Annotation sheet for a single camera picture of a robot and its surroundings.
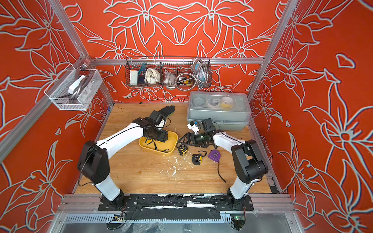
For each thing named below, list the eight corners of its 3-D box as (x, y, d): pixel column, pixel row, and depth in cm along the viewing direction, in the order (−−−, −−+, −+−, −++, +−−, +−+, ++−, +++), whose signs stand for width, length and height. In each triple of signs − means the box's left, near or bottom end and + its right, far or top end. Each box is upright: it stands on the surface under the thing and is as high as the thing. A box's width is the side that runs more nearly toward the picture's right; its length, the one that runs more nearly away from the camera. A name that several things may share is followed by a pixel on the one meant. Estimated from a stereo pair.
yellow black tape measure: (181, 156, 91) (181, 154, 89) (177, 148, 95) (177, 146, 93) (189, 152, 93) (189, 150, 91) (185, 145, 97) (185, 142, 94)
